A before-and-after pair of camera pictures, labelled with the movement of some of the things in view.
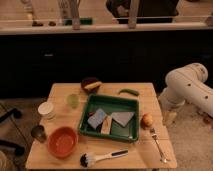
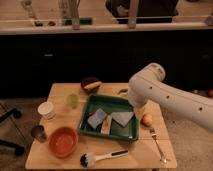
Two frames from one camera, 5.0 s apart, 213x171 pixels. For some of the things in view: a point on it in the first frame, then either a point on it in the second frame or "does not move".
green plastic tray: [111, 104] does not move
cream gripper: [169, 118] to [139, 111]
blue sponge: [96, 118] does not move
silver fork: [153, 134] does not move
